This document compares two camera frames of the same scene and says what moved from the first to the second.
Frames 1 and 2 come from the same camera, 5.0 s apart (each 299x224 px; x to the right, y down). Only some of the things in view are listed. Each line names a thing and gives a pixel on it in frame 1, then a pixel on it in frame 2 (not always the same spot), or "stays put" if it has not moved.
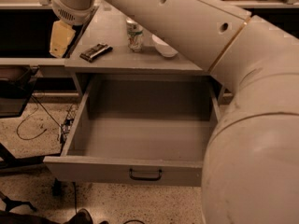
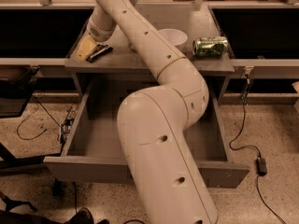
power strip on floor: [65, 129] stays put
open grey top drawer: [139, 130] stays put
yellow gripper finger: [62, 35] -> [87, 45]
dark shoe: [81, 217] stays put
